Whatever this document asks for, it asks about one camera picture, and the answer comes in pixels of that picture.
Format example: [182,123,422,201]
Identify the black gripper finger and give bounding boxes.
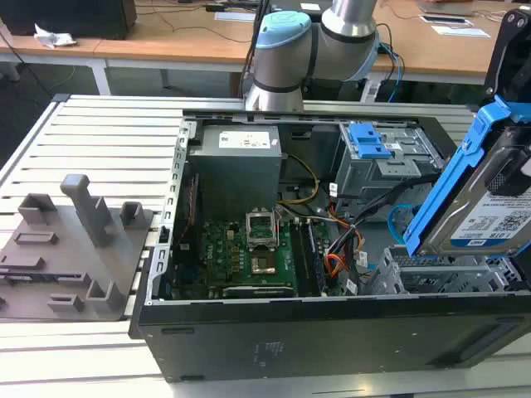
[491,159,531,198]

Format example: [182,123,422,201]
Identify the hard disk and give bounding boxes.
[404,95,531,258]

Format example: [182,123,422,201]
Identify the grey metal disk bay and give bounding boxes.
[373,244,531,296]

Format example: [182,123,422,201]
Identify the black RAM slot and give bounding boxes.
[290,223,305,296]
[304,221,320,296]
[295,222,311,296]
[309,221,327,295]

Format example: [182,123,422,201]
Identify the wooden desk white legs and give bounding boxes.
[0,0,266,97]
[364,0,531,103]

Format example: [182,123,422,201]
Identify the metal drive cage blue latch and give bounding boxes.
[334,122,445,212]

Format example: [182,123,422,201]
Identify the metal socket cover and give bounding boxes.
[246,211,277,250]

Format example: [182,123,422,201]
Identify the CPU socket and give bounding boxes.
[251,255,278,275]

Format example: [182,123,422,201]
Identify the black open PC case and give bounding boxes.
[128,108,531,385]

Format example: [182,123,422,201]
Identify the black graphics card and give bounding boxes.
[222,284,294,298]

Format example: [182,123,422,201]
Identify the grey power supply unit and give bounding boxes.
[186,124,284,216]

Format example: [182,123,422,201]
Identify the green motherboard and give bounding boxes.
[201,215,329,299]

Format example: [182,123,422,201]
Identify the black box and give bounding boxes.
[0,0,138,41]

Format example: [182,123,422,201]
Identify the crumpled white paper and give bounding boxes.
[33,23,78,49]

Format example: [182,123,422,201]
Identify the grey plastic parts rack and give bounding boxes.
[0,173,157,323]

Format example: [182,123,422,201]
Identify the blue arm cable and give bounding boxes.
[379,41,407,103]

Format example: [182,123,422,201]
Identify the blue disk data wire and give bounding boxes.
[388,202,417,246]

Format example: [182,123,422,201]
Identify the black power wire bundle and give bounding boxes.
[323,173,441,258]

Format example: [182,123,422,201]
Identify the yellow black wire bundle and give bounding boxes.
[276,153,320,205]

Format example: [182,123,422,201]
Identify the orange red wire bundle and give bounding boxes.
[324,226,354,284]

